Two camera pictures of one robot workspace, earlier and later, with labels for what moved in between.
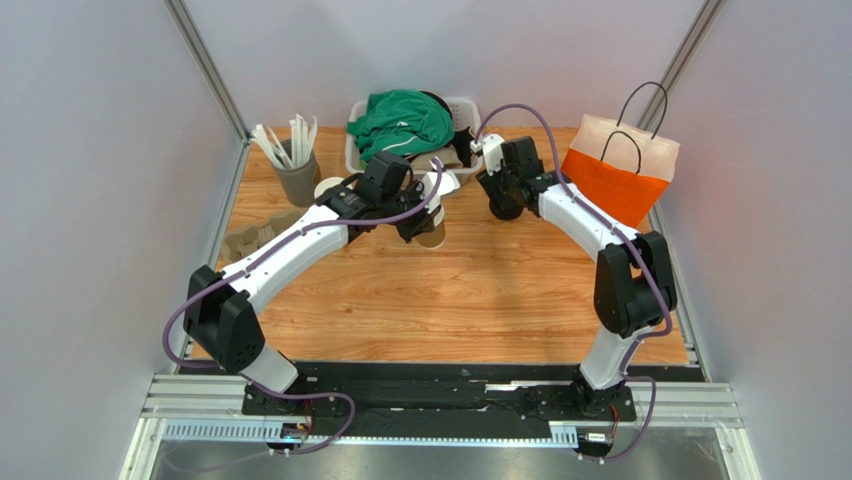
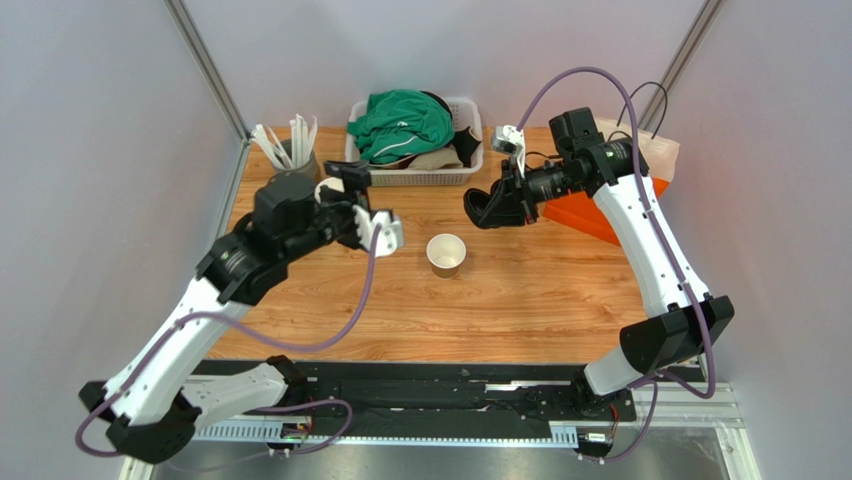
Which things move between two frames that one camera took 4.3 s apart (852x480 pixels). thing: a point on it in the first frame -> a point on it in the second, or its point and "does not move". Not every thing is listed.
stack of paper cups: (331, 181) does not move
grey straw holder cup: (297, 183) does not move
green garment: (402, 120) does not move
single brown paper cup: (434, 239) -> (445, 253)
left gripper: (423, 225) -> (356, 177)
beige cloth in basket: (449, 158) does not move
